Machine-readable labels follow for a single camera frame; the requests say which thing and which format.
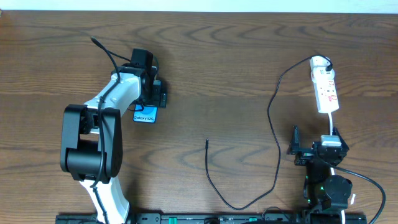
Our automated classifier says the blue Galaxy smartphone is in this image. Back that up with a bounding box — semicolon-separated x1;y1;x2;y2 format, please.
132;105;158;124

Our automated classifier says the white power strip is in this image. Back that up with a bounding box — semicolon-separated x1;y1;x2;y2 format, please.
310;56;339;114

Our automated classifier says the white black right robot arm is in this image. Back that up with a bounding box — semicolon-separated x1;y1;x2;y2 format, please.
288;126;353;223

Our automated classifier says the black USB charging cable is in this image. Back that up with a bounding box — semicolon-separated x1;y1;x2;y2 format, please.
204;54;333;211

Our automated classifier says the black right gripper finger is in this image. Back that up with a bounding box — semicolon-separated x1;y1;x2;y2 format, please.
287;126;300;155
332;127;346;145

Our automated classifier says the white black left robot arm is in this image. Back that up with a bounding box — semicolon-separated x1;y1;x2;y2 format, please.
55;49;167;223

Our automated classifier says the white power strip cord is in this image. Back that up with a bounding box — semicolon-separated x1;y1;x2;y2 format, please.
328;112;346;224

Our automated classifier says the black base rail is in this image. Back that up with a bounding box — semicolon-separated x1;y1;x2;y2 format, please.
55;208;367;224

